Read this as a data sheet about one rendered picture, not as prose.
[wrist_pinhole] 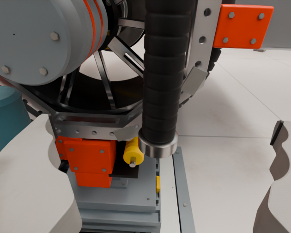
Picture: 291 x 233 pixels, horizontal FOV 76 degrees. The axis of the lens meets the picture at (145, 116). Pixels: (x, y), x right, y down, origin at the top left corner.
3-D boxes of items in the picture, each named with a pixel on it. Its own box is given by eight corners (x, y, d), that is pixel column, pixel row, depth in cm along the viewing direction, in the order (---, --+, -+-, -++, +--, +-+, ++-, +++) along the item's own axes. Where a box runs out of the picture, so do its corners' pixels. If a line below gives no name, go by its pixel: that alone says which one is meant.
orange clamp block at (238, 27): (203, 40, 41) (244, 42, 41) (212, 48, 35) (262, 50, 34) (210, 3, 37) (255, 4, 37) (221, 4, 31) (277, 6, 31)
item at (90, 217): (158, 167, 106) (160, 154, 101) (160, 234, 76) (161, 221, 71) (71, 162, 107) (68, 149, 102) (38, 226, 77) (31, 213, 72)
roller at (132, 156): (147, 116, 76) (147, 104, 73) (142, 173, 51) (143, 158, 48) (132, 115, 76) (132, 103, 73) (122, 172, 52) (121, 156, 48)
